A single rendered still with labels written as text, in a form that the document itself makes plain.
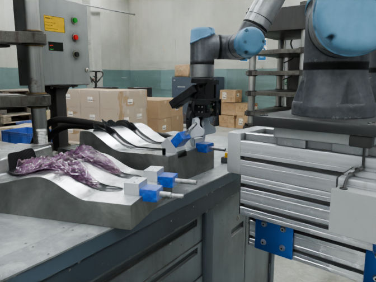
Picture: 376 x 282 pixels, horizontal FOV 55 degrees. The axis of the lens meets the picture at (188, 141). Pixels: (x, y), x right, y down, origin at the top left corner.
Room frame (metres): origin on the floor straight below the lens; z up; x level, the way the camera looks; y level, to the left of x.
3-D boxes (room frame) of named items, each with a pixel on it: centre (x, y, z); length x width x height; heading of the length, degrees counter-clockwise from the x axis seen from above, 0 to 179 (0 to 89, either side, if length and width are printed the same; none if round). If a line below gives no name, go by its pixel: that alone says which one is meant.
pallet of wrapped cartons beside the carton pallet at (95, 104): (5.45, 1.27, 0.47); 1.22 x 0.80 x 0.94; 58
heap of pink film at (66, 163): (0.89, 0.31, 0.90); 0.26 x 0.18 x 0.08; 73
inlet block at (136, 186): (0.76, 0.07, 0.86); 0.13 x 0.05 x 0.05; 73
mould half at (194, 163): (1.23, 0.19, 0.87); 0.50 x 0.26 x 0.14; 56
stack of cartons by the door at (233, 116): (7.96, -1.13, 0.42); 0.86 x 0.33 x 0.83; 54
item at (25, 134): (4.62, 2.09, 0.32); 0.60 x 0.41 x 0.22; 60
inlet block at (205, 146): (1.12, -0.06, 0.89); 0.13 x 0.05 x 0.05; 56
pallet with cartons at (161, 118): (6.34, 0.80, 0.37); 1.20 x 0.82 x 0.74; 62
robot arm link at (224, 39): (1.13, -0.15, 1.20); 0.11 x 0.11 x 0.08; 8
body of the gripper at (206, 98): (1.13, -0.05, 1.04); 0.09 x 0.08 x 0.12; 56
